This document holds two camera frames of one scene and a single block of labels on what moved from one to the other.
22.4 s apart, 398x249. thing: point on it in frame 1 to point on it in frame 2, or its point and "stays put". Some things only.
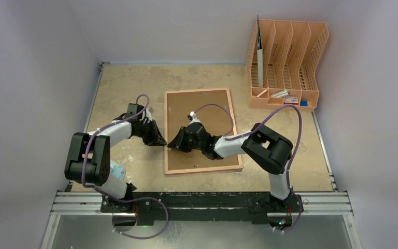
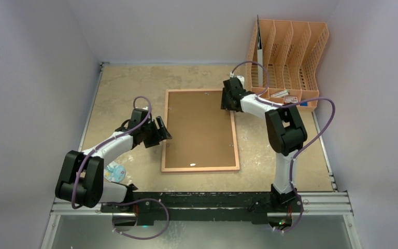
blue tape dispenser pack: (117, 170) stays put
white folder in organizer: (259, 55) stays put
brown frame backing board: (212, 109) stays put
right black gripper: (188, 138) to (226, 101)
